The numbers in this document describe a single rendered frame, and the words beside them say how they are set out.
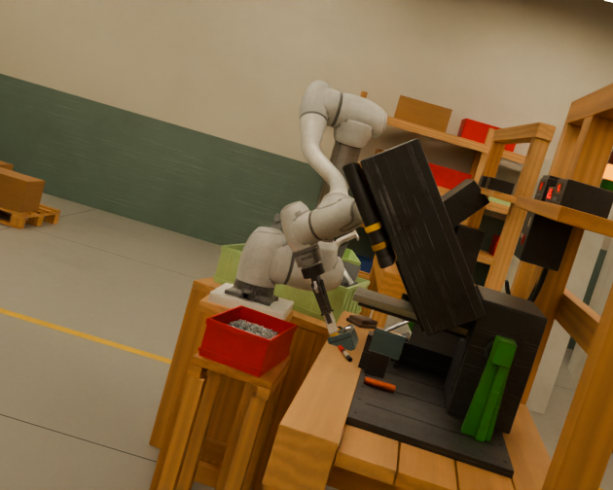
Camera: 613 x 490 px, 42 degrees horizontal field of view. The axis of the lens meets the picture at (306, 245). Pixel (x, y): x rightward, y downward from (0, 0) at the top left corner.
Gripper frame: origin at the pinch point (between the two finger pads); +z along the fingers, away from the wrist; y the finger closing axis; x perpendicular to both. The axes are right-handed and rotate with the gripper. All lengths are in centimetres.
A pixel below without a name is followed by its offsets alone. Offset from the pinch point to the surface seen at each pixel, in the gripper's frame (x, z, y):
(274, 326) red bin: -18.7, -4.3, -1.8
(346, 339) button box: 3.7, 6.6, 2.1
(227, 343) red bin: -27.6, -7.2, 27.3
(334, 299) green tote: -9, 2, -81
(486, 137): 123, -52, -649
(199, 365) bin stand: -37.1, -3.8, 29.5
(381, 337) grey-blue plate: 17.2, 5.5, 23.1
